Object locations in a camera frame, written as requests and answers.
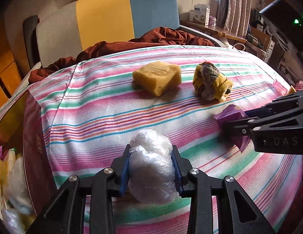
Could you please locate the clear plastic bag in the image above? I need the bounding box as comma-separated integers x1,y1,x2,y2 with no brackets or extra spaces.
128,129,178,204

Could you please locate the purple snack packet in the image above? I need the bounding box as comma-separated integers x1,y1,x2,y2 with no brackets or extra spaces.
213,105,250,153

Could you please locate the pink plastic comb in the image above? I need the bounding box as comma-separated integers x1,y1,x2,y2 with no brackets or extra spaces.
273,79,288,96

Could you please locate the yellow sponge wedge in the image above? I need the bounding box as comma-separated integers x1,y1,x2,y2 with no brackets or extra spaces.
287,86,296,96

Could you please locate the pink pillow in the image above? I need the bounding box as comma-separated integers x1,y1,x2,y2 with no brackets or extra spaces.
294,81,303,91

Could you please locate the yellow patterned rolled sock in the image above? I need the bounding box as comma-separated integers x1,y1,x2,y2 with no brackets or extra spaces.
192,62,233,101

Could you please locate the wooden side table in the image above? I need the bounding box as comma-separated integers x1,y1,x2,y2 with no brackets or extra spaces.
180,21,247,43

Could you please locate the gold metal tin box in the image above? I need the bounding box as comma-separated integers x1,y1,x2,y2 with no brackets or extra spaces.
0,90,57,215

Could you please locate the striped bed sheet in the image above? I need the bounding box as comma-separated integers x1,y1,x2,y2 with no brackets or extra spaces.
27,45,303,230

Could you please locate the pink beige curtain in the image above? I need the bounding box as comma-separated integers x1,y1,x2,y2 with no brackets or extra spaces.
216,0,252,37

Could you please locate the yellow sponge block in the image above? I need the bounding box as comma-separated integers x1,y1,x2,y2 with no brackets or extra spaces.
132,61,182,97

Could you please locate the white cardboard box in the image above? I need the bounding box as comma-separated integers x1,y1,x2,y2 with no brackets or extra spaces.
190,4,210,25

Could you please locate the rust brown blanket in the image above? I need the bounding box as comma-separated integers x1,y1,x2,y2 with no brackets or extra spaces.
28,27,215,84

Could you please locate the wooden wardrobe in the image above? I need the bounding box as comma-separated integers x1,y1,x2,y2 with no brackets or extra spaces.
0,13,30,107

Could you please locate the colour block headboard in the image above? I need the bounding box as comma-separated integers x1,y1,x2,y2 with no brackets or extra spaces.
36,0,180,67

